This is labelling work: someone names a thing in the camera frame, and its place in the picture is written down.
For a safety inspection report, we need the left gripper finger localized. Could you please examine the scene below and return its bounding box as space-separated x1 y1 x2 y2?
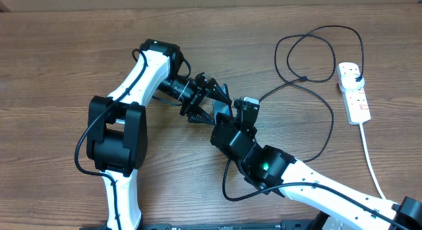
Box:
187 107 214 125
206 78 231 105

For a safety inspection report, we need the blue Galaxy smartphone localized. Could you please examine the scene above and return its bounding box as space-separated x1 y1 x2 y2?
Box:
213 84 233 119

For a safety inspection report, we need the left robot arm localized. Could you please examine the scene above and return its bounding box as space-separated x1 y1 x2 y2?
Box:
86 39 231 229

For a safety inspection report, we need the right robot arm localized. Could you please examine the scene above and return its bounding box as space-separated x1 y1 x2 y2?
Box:
210 98 421 229

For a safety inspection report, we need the white charger adapter plug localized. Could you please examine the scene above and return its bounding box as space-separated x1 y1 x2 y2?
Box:
338 74 365 92

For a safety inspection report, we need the white power strip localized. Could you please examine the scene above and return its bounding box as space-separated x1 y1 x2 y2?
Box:
337 62 371 125

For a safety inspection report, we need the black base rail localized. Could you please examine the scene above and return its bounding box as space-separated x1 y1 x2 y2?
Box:
78 219 317 230

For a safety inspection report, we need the white power strip cord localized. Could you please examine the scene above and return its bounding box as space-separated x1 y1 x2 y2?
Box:
358 123 387 200

